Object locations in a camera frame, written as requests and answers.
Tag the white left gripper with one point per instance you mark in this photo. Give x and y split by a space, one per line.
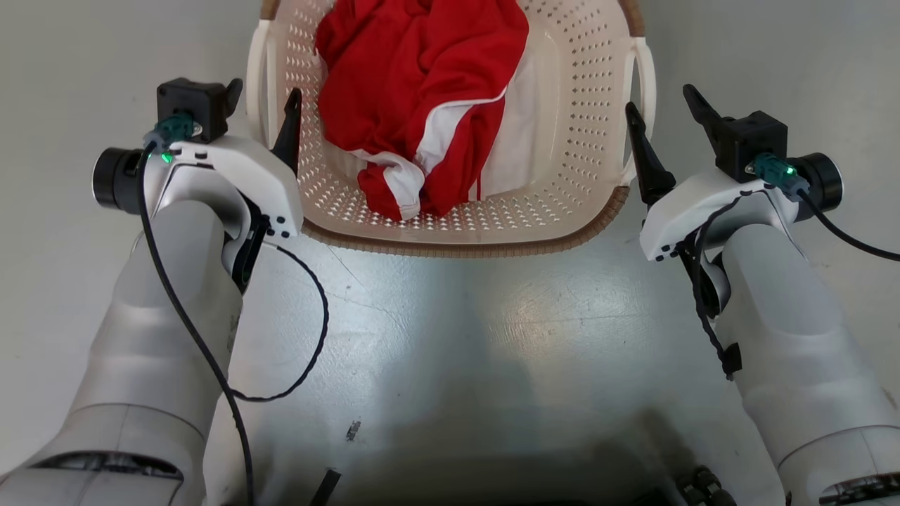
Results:
246 169

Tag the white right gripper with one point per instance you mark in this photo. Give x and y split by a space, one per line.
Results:
692 204

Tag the cream perforated plastic laundry basket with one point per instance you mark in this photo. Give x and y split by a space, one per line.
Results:
594 105

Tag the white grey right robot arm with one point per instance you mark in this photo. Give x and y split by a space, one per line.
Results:
794 337

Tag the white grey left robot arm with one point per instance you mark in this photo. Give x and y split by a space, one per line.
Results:
155 337

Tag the black knobbed robot base part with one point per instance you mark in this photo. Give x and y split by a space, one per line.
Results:
705 487

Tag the red and white garment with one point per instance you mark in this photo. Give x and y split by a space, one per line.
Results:
408 84

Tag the small dark floor scrap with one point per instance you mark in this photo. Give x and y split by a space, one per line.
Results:
353 430

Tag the black flat strip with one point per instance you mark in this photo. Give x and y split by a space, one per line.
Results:
325 487

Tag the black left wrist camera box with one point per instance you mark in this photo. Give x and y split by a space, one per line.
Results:
190 105

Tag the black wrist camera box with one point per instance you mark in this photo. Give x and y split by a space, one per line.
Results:
190 105
752 137

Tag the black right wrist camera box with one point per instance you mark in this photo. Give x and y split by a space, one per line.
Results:
752 137

